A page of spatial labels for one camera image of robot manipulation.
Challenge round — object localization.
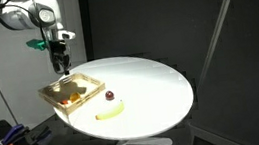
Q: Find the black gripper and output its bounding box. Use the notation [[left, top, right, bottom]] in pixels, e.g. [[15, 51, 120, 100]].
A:
[[47, 37, 74, 78]]

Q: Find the yellow toy banana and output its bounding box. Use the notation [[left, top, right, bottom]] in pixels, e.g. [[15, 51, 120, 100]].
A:
[[92, 98, 127, 122]]

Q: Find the light wooden tray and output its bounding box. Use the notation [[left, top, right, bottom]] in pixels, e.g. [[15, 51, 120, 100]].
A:
[[35, 68, 110, 119]]

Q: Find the yellow toy lemon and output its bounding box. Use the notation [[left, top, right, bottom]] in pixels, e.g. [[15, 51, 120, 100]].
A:
[[68, 91, 83, 104]]

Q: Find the red toy strawberry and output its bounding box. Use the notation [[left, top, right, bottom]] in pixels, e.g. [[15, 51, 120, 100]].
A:
[[59, 98, 71, 107]]

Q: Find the dark red toy plum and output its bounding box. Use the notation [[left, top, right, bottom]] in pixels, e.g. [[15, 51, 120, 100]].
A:
[[104, 89, 116, 102]]

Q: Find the purple black spring clamp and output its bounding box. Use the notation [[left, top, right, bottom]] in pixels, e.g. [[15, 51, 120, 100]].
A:
[[0, 119, 54, 145]]

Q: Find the grey diagonal metal pole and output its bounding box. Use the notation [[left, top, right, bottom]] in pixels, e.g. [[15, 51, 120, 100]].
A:
[[186, 0, 256, 87]]

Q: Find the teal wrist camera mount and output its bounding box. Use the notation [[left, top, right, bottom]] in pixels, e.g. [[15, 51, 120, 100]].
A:
[[25, 36, 49, 54]]

